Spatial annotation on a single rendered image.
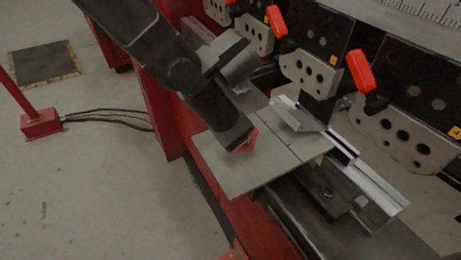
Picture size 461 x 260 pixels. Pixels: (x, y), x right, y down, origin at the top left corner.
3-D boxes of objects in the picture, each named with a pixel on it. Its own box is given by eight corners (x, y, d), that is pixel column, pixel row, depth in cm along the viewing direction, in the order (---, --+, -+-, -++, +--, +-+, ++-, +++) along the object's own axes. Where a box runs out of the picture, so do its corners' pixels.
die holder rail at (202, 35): (183, 39, 117) (179, 17, 110) (194, 35, 119) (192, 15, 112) (237, 96, 86) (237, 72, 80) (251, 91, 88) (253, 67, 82)
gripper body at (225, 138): (228, 96, 49) (210, 72, 43) (257, 128, 43) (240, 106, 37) (202, 118, 49) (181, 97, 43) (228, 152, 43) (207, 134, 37)
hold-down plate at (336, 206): (253, 136, 73) (254, 130, 71) (268, 131, 75) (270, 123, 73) (330, 225, 55) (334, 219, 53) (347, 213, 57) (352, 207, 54)
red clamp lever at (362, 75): (349, 50, 35) (376, 115, 35) (370, 43, 36) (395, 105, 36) (340, 56, 37) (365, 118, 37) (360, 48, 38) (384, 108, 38)
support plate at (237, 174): (191, 139, 57) (190, 136, 56) (282, 103, 66) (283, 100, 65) (230, 202, 46) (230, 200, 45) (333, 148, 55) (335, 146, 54)
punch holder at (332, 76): (277, 70, 58) (289, -9, 46) (305, 60, 61) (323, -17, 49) (323, 106, 49) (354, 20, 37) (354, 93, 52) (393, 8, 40)
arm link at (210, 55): (141, 44, 34) (161, 74, 28) (205, -13, 33) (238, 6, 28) (190, 95, 43) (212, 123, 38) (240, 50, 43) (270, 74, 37)
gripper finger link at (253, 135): (251, 123, 53) (233, 100, 46) (271, 146, 49) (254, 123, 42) (226, 144, 54) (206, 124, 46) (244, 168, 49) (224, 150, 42)
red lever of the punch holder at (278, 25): (266, 5, 47) (286, 53, 47) (283, 1, 49) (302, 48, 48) (262, 11, 49) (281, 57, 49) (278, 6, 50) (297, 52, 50)
